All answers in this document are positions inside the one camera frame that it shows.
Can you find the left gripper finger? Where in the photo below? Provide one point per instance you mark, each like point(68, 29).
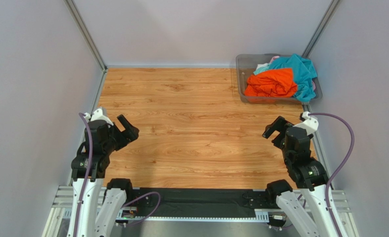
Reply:
point(125, 123)
point(131, 134)

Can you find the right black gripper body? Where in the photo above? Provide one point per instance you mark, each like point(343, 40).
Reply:
point(278, 132)

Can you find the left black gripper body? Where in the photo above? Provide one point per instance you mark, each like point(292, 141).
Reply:
point(116, 139)

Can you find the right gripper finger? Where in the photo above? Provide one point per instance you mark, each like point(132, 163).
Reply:
point(270, 129)
point(281, 127)

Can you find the orange t shirt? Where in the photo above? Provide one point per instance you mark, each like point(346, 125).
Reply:
point(272, 83)

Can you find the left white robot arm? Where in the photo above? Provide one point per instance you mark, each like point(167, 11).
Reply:
point(89, 217)

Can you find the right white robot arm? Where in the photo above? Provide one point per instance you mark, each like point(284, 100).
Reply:
point(309, 176)

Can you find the mint green t shirt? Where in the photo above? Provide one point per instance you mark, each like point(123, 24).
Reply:
point(261, 68)

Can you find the teal t shirt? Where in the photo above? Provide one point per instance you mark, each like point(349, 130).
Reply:
point(304, 72)

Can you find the pink garment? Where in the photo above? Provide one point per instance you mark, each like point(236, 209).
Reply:
point(273, 59)

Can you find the clear plastic bin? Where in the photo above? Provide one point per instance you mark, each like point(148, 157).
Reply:
point(246, 64)

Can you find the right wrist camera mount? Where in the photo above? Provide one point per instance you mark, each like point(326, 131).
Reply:
point(308, 122)

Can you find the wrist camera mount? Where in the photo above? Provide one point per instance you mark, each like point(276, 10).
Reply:
point(308, 122)
point(98, 114)

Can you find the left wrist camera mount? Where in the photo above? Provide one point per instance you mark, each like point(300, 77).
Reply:
point(98, 114)

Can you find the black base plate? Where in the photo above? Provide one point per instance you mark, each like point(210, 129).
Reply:
point(196, 203)

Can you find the aluminium frame rail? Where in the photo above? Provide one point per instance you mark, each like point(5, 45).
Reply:
point(62, 209)

